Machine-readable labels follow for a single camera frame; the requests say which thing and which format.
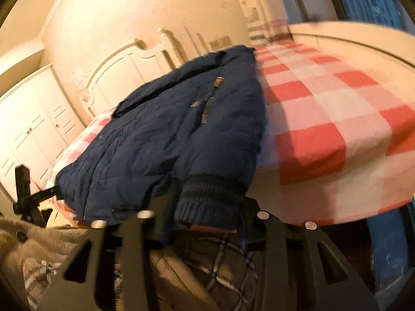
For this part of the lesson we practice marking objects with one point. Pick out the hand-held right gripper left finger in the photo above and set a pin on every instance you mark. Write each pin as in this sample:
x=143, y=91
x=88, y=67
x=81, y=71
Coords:
x=129, y=249

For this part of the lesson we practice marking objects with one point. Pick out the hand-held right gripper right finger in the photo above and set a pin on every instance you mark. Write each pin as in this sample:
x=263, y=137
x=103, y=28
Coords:
x=282, y=256

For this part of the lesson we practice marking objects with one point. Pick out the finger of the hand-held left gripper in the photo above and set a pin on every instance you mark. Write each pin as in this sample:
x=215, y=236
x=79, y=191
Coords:
x=22, y=179
x=45, y=194

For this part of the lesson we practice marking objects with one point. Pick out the navy quilted jacket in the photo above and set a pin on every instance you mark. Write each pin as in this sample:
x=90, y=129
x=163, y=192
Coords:
x=155, y=129

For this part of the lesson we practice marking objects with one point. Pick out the beige fleece robe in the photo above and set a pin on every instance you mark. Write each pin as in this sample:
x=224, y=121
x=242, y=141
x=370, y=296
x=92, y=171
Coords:
x=39, y=246

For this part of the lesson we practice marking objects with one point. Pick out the white wardrobe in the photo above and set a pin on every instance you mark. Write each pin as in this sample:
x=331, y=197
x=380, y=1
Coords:
x=35, y=123

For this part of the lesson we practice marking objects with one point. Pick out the plaid pants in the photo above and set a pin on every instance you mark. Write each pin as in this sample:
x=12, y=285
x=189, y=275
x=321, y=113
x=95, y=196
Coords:
x=217, y=265

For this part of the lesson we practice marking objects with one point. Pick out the blue object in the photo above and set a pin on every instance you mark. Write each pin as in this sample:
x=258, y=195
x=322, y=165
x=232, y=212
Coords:
x=389, y=249

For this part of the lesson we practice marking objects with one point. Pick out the red checkered bed sheet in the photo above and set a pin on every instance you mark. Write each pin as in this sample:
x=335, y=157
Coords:
x=324, y=129

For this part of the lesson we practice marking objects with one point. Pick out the white wooden headboard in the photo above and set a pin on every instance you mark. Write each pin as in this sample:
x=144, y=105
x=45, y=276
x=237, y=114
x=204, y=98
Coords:
x=129, y=64

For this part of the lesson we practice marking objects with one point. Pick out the white window bench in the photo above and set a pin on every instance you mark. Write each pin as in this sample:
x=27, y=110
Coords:
x=356, y=42

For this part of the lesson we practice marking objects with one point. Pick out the printed curtain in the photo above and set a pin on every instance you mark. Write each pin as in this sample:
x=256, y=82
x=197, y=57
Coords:
x=259, y=9

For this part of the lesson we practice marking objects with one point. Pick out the dark framed window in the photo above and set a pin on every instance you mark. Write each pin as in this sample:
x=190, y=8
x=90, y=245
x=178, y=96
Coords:
x=373, y=0

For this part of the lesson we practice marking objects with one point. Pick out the wall paper notes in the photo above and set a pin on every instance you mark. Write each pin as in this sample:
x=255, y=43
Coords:
x=79, y=78

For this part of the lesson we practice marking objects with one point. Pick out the wall socket panel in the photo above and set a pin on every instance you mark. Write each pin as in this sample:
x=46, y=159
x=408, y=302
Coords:
x=219, y=43

